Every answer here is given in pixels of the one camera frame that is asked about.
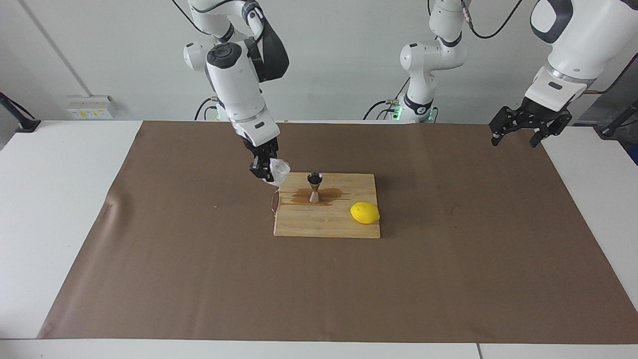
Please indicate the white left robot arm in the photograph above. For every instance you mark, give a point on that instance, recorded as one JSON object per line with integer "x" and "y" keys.
{"x": 583, "y": 35}

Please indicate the steel cocktail jigger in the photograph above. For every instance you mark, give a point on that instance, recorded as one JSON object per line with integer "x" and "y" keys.
{"x": 314, "y": 185}

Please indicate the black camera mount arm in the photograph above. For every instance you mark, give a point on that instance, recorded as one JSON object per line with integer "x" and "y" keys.
{"x": 22, "y": 122}
{"x": 615, "y": 124}

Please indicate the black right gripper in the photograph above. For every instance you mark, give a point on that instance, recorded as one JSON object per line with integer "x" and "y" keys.
{"x": 261, "y": 148}

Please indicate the yellow lemon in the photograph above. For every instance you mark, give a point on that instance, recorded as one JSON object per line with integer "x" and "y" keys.
{"x": 365, "y": 213}

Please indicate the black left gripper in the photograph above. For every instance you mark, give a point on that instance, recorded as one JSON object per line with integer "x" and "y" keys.
{"x": 541, "y": 117}

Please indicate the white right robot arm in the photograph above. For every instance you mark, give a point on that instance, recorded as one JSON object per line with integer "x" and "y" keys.
{"x": 239, "y": 85}

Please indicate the wooden cutting board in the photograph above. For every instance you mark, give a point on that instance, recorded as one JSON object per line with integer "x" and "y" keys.
{"x": 324, "y": 222}

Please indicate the white wall socket strip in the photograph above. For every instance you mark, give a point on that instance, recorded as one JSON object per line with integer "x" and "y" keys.
{"x": 89, "y": 107}

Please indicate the clear plastic cup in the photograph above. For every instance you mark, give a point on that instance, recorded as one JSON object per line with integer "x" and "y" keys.
{"x": 281, "y": 170}

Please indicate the brown paper table mat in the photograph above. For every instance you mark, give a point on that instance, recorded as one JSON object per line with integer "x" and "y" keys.
{"x": 319, "y": 289}

